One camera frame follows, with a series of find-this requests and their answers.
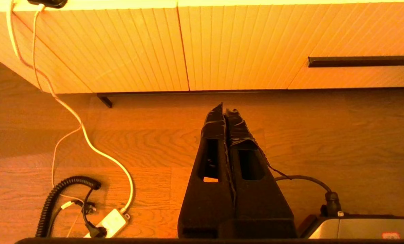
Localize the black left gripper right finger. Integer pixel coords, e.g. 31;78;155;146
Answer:
225;108;295;221

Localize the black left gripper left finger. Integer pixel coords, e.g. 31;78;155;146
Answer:
177;103;236;238

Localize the white cabinet drawer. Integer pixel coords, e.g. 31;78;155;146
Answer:
177;1;404;91

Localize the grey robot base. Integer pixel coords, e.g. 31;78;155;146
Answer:
299;213;404;239

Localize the white low cabinet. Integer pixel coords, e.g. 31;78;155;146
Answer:
0;0;404;94

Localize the white power strip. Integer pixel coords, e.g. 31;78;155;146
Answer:
84;208;130;238

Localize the white ribbed cabinet front panel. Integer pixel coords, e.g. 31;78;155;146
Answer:
0;10;94;94
12;7;190;94

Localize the black smartphone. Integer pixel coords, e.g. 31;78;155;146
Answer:
27;0;68;9

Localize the black cable with connector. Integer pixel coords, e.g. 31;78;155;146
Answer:
275;175;342;217

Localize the thick white cable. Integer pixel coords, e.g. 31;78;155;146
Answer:
6;0;135;214

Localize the black plug with cable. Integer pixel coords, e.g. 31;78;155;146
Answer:
81;188;107;238

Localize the black coiled cable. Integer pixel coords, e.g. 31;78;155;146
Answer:
35;176;102;238

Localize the thin white cable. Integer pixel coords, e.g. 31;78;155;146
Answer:
32;4;84;238

